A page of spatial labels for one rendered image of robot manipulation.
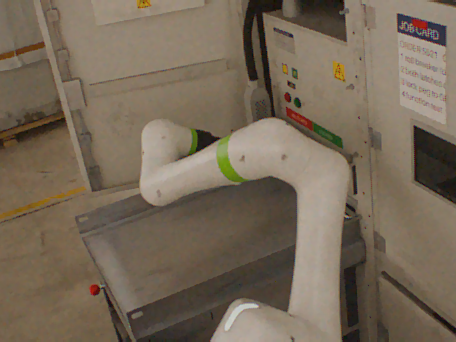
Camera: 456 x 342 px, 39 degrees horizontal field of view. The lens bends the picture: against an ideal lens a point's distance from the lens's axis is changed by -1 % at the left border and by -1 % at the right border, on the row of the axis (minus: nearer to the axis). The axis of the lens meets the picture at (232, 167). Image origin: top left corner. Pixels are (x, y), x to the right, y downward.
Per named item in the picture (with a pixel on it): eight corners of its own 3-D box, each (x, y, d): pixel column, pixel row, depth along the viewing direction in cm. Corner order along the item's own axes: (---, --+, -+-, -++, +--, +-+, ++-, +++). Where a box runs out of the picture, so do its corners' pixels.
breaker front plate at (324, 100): (360, 209, 184) (349, 48, 162) (277, 151, 224) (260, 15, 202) (363, 208, 184) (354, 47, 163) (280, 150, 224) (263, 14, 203)
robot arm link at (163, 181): (253, 139, 154) (217, 128, 147) (254, 188, 150) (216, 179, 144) (166, 171, 181) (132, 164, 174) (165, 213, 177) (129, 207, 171)
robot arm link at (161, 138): (153, 109, 170) (135, 121, 179) (151, 155, 166) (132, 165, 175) (199, 119, 177) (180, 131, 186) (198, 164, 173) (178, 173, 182)
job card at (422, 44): (445, 127, 129) (445, 25, 119) (398, 106, 141) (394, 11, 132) (447, 126, 129) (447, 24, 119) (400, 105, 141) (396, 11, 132)
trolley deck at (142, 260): (141, 358, 161) (135, 340, 158) (81, 243, 212) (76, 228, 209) (365, 259, 183) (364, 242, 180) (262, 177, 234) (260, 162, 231)
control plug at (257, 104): (255, 141, 212) (248, 91, 204) (248, 136, 216) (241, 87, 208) (276, 134, 214) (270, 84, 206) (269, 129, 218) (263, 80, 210)
